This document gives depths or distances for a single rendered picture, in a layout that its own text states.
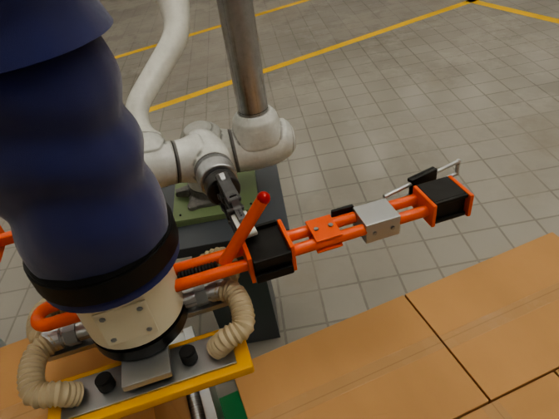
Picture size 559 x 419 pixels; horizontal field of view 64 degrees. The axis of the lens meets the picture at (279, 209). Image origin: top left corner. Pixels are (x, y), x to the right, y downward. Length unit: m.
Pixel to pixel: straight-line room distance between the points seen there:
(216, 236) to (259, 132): 0.37
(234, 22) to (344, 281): 1.40
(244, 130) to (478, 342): 0.95
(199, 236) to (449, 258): 1.36
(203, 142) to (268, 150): 0.48
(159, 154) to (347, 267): 1.51
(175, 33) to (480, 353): 1.18
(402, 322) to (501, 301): 0.31
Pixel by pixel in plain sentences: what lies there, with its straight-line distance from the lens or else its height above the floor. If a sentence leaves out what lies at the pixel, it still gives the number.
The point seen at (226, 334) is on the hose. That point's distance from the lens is 0.78.
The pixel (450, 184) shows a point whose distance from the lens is 0.92.
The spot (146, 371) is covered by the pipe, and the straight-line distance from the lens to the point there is 0.81.
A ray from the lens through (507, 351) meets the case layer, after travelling 1.46.
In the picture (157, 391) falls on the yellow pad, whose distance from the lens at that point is 0.82.
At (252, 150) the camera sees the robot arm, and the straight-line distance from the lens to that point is 1.49.
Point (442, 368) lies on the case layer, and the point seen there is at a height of 0.54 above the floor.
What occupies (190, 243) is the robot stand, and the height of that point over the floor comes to 0.75.
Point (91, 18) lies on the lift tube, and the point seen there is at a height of 1.61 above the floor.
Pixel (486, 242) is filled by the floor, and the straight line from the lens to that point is 2.54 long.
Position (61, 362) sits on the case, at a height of 0.95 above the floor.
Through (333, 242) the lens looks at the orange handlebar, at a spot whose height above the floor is 1.17.
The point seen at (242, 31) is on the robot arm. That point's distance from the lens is 1.37.
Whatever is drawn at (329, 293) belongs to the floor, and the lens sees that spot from 2.25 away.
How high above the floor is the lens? 1.73
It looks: 39 degrees down
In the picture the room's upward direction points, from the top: 11 degrees counter-clockwise
